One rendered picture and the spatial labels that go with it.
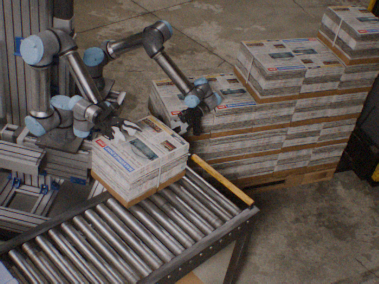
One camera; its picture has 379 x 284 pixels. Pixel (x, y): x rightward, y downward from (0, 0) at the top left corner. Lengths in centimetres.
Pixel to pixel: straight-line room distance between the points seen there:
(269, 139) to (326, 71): 58
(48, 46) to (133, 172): 67
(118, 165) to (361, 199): 229
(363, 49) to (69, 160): 192
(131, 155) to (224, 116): 95
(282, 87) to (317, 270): 120
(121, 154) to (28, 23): 80
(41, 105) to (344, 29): 194
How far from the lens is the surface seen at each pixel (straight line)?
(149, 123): 264
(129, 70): 493
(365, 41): 348
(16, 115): 309
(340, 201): 410
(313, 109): 359
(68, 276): 229
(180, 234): 245
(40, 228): 244
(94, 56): 310
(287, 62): 333
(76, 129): 245
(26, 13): 271
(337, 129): 385
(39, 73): 248
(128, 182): 241
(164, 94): 321
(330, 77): 348
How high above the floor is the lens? 266
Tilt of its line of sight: 39 degrees down
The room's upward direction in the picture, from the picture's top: 11 degrees clockwise
